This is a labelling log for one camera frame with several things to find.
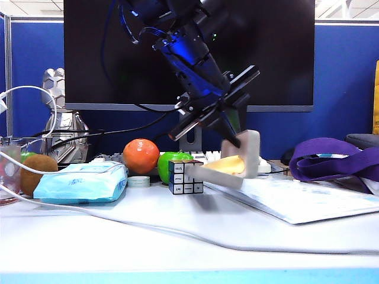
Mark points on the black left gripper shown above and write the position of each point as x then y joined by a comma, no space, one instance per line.
237,88

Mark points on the grey suede glasses case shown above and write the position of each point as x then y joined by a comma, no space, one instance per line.
251,154

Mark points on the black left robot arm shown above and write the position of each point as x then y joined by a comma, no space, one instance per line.
183,50

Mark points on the white and grey keyboard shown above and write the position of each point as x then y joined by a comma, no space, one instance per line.
210,155

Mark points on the yellow cleaning cloth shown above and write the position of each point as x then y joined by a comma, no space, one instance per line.
228,165

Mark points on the black computer mouse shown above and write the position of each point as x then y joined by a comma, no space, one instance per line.
287,156

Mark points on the Rubik's cube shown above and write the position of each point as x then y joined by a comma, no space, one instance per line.
179,177

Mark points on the black computer monitor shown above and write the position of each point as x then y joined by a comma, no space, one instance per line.
281,59

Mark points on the orange fruit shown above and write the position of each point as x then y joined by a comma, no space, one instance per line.
140,156

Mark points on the teal and white package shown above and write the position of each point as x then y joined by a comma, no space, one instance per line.
322,155

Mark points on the documents in clear sleeve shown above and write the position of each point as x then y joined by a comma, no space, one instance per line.
296,204

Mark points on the white tape roll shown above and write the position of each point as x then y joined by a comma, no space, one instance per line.
137,181

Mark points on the grey fabric pouch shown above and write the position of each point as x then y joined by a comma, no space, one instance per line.
365,140

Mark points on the light blue wipes pack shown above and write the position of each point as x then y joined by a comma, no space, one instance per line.
77,186

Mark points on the silver robot figurine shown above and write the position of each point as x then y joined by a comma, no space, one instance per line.
63,124

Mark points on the clear plastic container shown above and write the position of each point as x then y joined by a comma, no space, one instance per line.
35,145

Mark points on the small green apple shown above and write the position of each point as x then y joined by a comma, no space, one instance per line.
28,156

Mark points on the brown kiwi fruit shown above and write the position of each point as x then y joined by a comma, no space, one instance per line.
32,183

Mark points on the clear plastic cup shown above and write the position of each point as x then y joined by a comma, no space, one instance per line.
12,177

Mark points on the white charger plug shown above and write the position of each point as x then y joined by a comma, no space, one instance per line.
2,105

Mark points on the grey partition post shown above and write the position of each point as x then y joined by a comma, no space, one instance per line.
9,74

